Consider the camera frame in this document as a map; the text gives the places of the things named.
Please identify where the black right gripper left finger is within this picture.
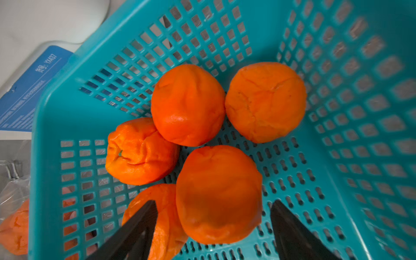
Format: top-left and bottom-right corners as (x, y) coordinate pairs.
(88, 200), (158, 260)

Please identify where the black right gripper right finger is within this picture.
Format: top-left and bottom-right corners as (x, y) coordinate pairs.
(270, 200), (338, 260)

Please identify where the clear zip-top bag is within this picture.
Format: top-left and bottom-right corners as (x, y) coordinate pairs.
(1, 160), (30, 260)

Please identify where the teal plastic basket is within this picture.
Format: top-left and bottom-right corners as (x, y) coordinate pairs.
(28, 1), (416, 260)

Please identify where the blue lidded storage box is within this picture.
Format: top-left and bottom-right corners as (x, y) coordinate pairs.
(1, 1), (111, 140)

